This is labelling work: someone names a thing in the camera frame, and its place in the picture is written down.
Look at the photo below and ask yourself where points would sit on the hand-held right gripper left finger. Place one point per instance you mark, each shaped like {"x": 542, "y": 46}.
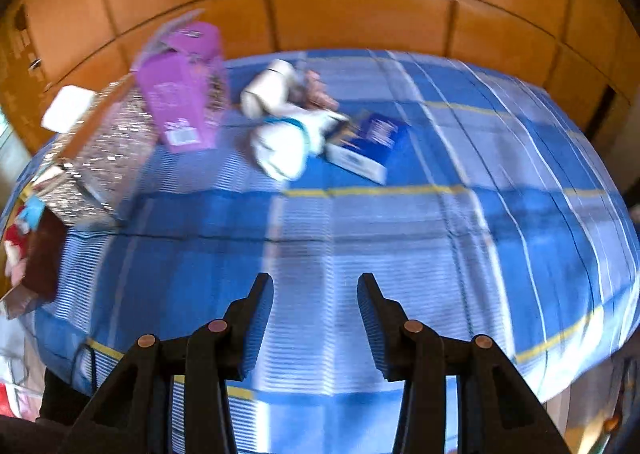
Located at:
{"x": 252, "y": 329}

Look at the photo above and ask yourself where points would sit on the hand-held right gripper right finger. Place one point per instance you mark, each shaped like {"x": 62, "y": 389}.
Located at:
{"x": 377, "y": 329}

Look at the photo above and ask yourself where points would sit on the blue pocket tissue pack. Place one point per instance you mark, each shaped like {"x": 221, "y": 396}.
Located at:
{"x": 372, "y": 143}

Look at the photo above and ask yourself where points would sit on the brown fabric scrunchie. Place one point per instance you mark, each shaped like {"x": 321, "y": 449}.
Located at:
{"x": 317, "y": 91}

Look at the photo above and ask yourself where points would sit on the bed with blue plaid sheet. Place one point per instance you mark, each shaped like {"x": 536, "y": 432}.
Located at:
{"x": 400, "y": 234}

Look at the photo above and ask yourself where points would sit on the silver embossed tissue box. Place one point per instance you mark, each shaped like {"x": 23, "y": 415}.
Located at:
{"x": 110, "y": 143}

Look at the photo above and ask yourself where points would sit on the purple carton box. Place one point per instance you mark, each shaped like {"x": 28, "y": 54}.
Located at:
{"x": 175, "y": 93}

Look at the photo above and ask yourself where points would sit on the white facial tissue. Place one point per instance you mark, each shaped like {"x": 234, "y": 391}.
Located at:
{"x": 67, "y": 106}

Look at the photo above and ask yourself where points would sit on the wooden door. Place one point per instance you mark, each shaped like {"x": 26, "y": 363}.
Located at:
{"x": 22, "y": 83}

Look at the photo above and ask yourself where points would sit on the metal door knob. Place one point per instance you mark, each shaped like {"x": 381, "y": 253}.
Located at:
{"x": 34, "y": 64}

